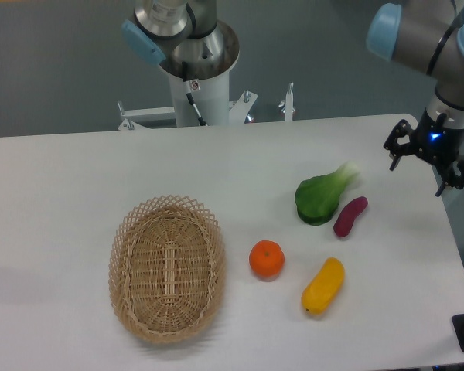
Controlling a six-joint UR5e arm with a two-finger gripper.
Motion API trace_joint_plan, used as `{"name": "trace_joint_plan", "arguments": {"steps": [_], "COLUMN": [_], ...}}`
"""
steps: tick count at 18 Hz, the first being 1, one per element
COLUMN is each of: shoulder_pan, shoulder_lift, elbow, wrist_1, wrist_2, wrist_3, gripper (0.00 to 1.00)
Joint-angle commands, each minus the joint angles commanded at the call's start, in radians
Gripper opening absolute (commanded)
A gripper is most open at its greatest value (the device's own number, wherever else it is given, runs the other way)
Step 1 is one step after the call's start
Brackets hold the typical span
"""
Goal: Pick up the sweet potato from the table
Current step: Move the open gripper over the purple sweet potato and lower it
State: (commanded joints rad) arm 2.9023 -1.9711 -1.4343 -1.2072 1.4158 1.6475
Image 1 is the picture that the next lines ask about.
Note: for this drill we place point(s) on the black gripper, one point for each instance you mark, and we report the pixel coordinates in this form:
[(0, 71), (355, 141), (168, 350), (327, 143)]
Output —
[(433, 143)]

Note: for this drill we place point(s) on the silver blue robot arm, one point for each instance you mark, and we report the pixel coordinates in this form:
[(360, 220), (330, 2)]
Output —
[(427, 36)]

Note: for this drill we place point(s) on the purple sweet potato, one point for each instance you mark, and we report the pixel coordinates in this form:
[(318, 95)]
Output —
[(349, 214)]

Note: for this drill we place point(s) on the green bok choy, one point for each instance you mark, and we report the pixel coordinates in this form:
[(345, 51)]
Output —
[(317, 198)]

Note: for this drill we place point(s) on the yellow mango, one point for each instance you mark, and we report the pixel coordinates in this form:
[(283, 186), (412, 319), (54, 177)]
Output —
[(324, 287)]

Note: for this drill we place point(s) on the orange tangerine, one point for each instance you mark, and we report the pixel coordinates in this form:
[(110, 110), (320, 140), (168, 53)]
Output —
[(266, 259)]

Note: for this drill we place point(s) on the woven wicker basket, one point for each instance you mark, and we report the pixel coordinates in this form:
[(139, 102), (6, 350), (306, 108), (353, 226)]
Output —
[(167, 269)]

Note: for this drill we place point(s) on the white metal base frame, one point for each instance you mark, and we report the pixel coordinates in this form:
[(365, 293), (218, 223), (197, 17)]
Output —
[(239, 112)]

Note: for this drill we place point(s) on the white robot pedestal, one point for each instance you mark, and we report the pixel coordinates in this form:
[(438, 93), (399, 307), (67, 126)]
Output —
[(199, 71)]

